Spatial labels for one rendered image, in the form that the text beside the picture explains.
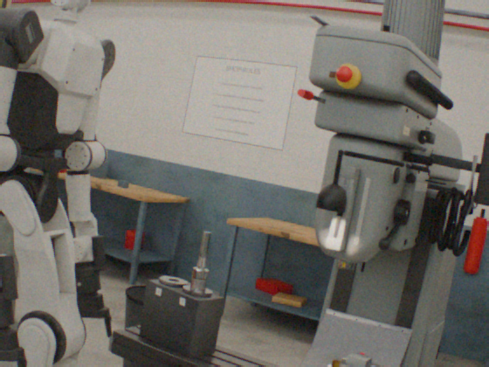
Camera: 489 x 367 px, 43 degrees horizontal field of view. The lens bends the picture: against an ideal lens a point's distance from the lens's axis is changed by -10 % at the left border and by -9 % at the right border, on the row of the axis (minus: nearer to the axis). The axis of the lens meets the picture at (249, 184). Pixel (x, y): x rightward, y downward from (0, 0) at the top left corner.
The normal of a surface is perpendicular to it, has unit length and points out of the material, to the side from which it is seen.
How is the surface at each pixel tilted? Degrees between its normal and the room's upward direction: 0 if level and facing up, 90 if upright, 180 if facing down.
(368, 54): 90
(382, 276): 90
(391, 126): 90
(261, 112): 90
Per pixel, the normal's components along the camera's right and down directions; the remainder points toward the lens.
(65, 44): 0.55, 0.07
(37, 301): -0.22, 0.02
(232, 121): -0.47, -0.03
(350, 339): -0.36, -0.46
